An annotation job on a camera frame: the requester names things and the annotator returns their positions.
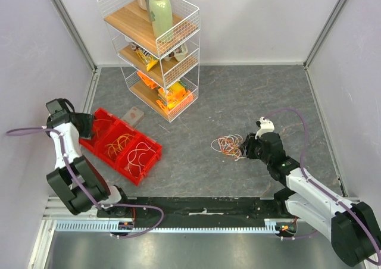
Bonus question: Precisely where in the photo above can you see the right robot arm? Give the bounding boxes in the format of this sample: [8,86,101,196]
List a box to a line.
[239,133,380,267]

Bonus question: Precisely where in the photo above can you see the grey slotted cable duct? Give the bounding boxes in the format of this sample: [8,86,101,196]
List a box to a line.
[55,220,281,234]

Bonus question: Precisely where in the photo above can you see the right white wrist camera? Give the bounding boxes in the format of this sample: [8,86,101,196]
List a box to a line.
[255,117,274,139]

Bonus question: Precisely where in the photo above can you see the cable bundle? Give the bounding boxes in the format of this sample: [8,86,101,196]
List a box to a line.
[210,134,246,162]

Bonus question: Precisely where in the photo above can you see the pale green bottle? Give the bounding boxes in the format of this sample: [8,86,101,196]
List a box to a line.
[149,0,174,43]

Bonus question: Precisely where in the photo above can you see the yellow M&M candy bag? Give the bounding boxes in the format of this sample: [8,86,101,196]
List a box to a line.
[135,48,159,71]

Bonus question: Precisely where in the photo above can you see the orange yellow snack boxes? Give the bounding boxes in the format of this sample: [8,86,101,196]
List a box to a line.
[156,82,193,115]

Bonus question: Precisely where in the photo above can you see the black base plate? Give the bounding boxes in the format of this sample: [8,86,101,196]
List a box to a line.
[96,197,294,229]

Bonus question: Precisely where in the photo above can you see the flat orange box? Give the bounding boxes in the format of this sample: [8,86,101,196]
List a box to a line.
[137,71,158,89]

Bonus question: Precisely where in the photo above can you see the white wire shelf rack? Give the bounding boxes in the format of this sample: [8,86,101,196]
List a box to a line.
[97,0,201,122]

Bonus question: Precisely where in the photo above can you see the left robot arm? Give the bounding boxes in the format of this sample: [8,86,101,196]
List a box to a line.
[46,98,131,217]

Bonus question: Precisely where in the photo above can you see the red compartment bin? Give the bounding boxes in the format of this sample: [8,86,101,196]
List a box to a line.
[79,108,162,185]

